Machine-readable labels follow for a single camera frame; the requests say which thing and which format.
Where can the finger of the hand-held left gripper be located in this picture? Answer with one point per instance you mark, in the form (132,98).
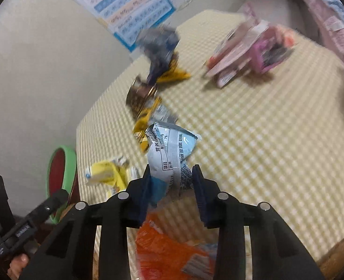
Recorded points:
(35,215)

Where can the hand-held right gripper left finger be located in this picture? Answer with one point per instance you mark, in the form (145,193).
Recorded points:
(148,198)

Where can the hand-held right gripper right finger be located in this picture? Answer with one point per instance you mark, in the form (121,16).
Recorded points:
(200,198)

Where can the green rimmed red bin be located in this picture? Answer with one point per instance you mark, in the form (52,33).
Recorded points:
(59,175)

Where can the blue white snack wrapper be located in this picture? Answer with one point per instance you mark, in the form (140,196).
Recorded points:
(172,151)

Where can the dark brown cigarette box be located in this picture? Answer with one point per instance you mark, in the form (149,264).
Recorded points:
(139,96)

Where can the person's left hand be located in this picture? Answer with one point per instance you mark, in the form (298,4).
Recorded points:
(16,266)

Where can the yellow white packet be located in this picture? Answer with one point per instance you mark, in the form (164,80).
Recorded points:
(107,173)

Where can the orange snack packet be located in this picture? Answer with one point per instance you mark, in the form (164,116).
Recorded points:
(163,253)

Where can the yellow checkered mat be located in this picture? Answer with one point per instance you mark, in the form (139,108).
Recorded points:
(247,151)

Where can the yellow black wrapper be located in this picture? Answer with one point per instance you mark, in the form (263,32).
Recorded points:
(142,122)

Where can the silver wrapper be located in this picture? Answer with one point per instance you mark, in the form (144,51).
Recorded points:
(166,115)

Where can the pink white packet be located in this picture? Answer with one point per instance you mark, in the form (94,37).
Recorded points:
(239,49)

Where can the dark blue snack packet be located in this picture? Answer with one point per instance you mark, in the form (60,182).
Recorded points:
(160,43)

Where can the purple pink box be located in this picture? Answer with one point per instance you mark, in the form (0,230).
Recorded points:
(272,54)

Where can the pink blanket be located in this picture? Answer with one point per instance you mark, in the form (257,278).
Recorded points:
(320,11)

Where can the blue chart wall poster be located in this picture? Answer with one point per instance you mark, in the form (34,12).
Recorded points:
(125,5)

